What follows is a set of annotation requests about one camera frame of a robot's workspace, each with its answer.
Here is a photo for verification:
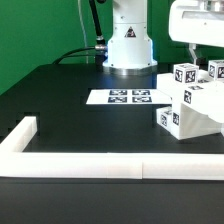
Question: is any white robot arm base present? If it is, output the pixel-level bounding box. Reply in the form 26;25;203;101
103;0;157;69

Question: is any white U-shaped boundary frame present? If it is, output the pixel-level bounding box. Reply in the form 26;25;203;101
0;116;224;181

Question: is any black cable bundle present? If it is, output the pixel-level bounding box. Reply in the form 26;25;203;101
52;0;108;65

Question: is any white marker sheet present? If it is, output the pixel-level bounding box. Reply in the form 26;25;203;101
87;89;171;105

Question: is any small white marker cube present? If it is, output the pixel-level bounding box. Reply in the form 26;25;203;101
208;60;224;81
173;63;199;84

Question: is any white chair back piece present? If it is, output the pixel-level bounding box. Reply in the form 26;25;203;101
157;70;224;123

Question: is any white chair seat piece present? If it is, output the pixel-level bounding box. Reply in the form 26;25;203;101
170;102;222;140

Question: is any grey thin cable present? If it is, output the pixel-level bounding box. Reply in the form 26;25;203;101
77;0;90;65

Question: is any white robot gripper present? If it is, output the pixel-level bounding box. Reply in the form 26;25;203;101
169;0;224;65

